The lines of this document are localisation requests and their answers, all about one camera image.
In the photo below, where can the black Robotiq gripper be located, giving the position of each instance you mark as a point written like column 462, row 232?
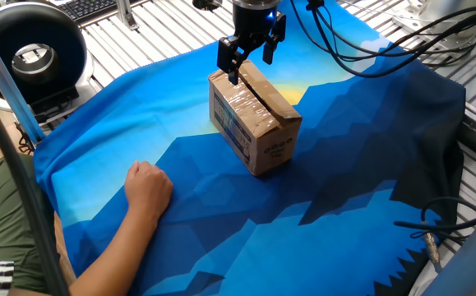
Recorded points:
column 252, row 22

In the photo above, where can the brown cardboard box with print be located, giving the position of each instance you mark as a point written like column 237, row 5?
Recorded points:
column 262, row 140

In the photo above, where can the person's bare forearm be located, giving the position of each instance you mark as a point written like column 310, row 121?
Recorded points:
column 114, row 259

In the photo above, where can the person's bare hand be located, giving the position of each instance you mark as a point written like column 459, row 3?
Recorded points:
column 147, row 189

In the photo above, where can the small black fixture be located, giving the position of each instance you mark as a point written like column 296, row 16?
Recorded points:
column 206, row 4

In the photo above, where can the blue mountain landscape cloth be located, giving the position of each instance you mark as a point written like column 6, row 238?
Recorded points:
column 139, row 123

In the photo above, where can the black computer keyboard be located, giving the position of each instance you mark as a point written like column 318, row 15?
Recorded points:
column 85, row 7

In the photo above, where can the silver mounting plate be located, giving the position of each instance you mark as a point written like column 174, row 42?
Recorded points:
column 439, row 16

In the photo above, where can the person's bare leg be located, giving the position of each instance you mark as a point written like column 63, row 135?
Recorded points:
column 63, row 246

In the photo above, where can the green shorts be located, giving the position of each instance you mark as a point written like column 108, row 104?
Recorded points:
column 3, row 222

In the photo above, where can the silver metal bracket post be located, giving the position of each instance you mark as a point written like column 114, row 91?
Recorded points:
column 126, row 14

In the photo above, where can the aluminium frame post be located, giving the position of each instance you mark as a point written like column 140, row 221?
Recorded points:
column 3, row 74

